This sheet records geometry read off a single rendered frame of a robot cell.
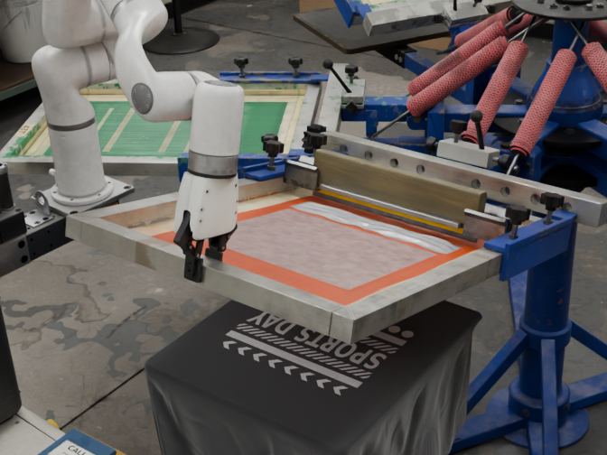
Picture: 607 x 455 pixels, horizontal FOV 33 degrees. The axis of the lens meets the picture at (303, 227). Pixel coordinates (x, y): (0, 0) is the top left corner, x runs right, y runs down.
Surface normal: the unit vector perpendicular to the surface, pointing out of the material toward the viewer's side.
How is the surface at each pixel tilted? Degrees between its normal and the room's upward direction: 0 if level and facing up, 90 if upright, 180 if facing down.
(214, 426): 92
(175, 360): 0
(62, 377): 0
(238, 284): 75
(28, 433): 0
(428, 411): 97
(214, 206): 90
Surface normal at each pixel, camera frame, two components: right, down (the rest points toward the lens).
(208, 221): 0.76, 0.32
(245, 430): -0.55, 0.47
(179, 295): -0.04, -0.88
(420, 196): -0.58, 0.17
